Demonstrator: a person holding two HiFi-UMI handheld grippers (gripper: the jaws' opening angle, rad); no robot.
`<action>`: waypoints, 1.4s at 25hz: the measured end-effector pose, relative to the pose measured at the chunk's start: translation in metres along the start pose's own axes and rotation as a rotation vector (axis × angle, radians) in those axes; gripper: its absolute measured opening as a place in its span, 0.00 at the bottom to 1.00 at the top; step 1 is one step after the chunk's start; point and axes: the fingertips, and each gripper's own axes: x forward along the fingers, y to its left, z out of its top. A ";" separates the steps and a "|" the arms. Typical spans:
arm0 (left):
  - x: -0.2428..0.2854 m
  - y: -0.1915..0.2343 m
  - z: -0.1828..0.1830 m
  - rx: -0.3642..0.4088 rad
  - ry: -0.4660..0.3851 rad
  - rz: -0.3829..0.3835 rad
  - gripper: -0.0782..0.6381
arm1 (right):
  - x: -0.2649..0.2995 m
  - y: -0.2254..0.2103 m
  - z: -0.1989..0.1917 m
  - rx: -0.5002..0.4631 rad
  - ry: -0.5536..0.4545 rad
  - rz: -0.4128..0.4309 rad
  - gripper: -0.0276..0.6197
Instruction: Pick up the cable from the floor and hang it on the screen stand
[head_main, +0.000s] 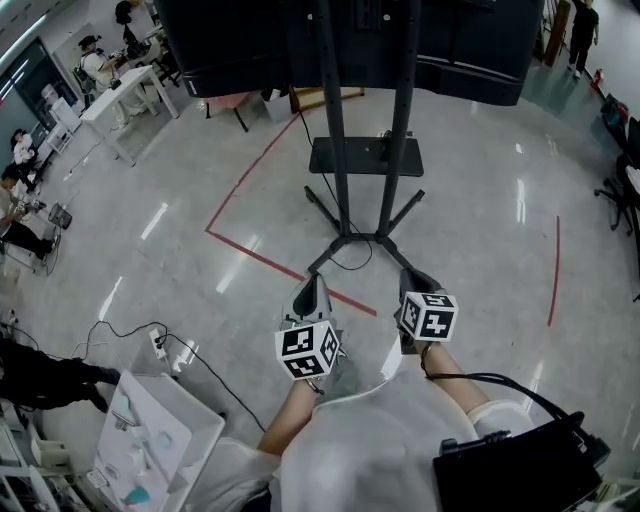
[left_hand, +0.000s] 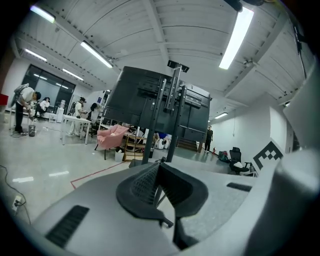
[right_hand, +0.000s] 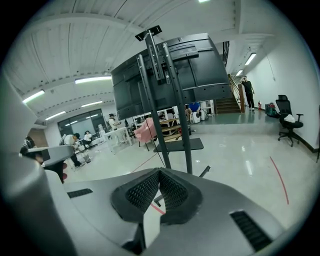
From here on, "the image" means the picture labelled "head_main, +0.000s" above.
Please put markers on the long red floor tape line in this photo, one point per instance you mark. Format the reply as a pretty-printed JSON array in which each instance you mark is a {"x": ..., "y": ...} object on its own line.
[{"x": 260, "y": 257}]

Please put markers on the white power strip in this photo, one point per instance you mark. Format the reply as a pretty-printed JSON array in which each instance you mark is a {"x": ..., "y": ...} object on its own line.
[{"x": 158, "y": 344}]

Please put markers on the small black device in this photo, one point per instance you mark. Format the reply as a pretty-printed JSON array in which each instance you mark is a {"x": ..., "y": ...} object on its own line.
[{"x": 386, "y": 145}]

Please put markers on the person's right forearm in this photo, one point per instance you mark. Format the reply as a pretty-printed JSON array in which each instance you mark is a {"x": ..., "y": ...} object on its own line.
[{"x": 455, "y": 385}]

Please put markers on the white table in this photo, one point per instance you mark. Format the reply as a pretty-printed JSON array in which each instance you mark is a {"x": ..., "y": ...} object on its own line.
[{"x": 120, "y": 92}]

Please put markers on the black screen stand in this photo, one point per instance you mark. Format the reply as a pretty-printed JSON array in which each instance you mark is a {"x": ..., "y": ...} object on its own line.
[{"x": 345, "y": 155}]

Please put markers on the black equipment box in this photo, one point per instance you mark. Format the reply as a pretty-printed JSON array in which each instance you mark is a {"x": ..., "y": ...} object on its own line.
[{"x": 515, "y": 465}]

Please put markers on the white low rack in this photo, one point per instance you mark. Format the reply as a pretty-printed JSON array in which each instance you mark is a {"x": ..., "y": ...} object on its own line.
[{"x": 52, "y": 140}]

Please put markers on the black office chair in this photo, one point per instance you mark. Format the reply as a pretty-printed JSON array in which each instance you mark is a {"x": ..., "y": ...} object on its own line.
[{"x": 622, "y": 190}]

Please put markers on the red fire extinguisher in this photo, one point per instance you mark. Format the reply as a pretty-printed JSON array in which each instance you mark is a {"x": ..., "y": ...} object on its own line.
[{"x": 596, "y": 80}]

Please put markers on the white waste bin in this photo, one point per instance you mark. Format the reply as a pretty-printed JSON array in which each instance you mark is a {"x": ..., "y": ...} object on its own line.
[{"x": 277, "y": 107}]

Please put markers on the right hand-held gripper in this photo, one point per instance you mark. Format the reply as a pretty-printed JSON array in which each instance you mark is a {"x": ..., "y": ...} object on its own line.
[{"x": 432, "y": 320}]

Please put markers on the wooden frame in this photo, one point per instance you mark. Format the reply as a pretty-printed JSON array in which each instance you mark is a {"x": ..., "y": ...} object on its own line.
[{"x": 312, "y": 97}]

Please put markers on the person's white shirt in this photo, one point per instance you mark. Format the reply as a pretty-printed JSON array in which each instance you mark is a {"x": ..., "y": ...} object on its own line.
[{"x": 370, "y": 450}]

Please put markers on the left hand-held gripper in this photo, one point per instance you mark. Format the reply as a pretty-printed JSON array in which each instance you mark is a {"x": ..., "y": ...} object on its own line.
[{"x": 300, "y": 350}]

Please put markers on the large black screen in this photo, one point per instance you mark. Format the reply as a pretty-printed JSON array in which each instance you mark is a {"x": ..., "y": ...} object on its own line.
[{"x": 240, "y": 45}]

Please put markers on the white bin with items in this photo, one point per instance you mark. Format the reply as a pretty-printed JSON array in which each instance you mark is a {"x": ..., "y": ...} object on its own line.
[{"x": 160, "y": 425}]

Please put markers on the grey glossy floor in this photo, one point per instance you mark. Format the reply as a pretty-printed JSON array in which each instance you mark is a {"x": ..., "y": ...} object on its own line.
[{"x": 475, "y": 165}]

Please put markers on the pink chair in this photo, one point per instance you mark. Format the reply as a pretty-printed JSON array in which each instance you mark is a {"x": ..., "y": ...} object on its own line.
[{"x": 225, "y": 102}]

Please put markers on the person's left forearm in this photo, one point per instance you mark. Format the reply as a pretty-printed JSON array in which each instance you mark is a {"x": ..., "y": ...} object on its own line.
[{"x": 290, "y": 420}]

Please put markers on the white water dispenser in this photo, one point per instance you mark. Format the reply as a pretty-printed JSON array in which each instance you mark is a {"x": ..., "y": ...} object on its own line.
[{"x": 62, "y": 112}]

